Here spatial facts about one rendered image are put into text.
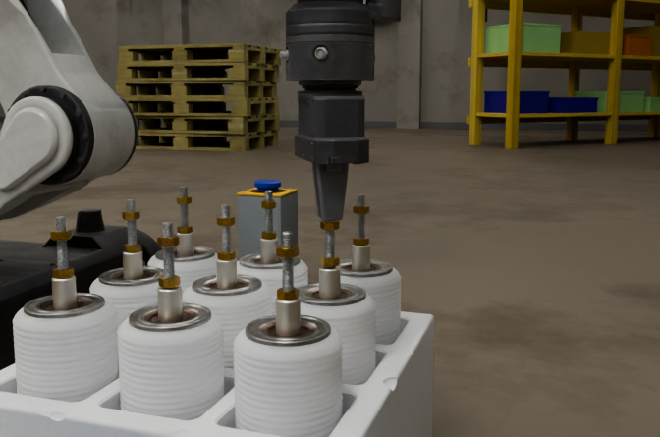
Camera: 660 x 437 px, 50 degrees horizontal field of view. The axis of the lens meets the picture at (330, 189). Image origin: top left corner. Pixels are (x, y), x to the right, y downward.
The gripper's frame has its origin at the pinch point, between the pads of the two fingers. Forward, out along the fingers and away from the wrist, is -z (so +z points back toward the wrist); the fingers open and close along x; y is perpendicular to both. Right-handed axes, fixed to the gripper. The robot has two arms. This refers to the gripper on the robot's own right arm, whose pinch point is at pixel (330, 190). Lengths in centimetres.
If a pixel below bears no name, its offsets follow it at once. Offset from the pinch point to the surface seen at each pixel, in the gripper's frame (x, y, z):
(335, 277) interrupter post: -1.1, -0.3, -8.9
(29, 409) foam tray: -4.3, 28.8, -18.3
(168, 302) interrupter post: -4.6, 16.5, -9.3
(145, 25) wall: 1023, 8, 105
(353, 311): -4.4, -1.2, -11.6
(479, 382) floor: 30, -33, -36
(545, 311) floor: 60, -63, -36
